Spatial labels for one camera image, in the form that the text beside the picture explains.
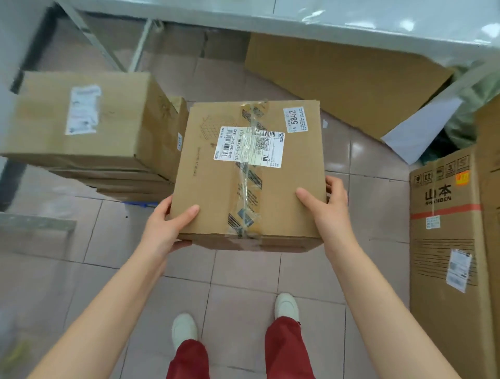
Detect flat cardboard sheet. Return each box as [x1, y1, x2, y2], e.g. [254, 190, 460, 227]
[244, 33, 454, 141]

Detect white right shoe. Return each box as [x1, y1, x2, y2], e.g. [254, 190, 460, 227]
[274, 293, 301, 323]

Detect pale blue paper sheet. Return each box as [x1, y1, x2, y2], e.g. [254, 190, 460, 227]
[381, 97, 464, 165]

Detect white shoe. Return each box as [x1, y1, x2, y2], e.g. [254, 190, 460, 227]
[171, 313, 199, 350]
[274, 293, 301, 323]

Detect pen scribbled cardboard box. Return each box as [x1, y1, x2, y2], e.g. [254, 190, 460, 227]
[0, 71, 182, 184]

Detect white left shoe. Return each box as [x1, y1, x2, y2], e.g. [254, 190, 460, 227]
[171, 313, 199, 350]

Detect red trousers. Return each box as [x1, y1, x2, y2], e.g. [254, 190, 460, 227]
[166, 317, 315, 379]

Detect white table with plastic cover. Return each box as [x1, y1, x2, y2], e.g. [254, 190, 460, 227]
[54, 0, 500, 75]

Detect grey metal bracket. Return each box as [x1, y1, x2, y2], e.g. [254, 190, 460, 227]
[0, 212, 77, 237]

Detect person's left hand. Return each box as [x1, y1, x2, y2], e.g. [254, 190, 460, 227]
[140, 195, 201, 260]

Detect dark green bag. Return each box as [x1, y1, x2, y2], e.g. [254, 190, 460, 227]
[420, 64, 500, 165]

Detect line drawing print cardboard box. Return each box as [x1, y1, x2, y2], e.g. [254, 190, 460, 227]
[80, 181, 176, 204]

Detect tall red striped cardboard box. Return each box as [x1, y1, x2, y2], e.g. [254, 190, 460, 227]
[409, 146, 489, 379]

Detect person's right hand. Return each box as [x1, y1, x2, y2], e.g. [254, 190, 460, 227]
[295, 175, 358, 258]

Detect clear taped cardboard box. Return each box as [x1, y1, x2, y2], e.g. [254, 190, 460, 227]
[168, 99, 327, 254]

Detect person's left forearm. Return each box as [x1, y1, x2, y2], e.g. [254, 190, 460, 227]
[27, 244, 167, 379]

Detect person's right forearm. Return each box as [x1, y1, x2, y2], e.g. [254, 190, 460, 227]
[328, 238, 461, 379]

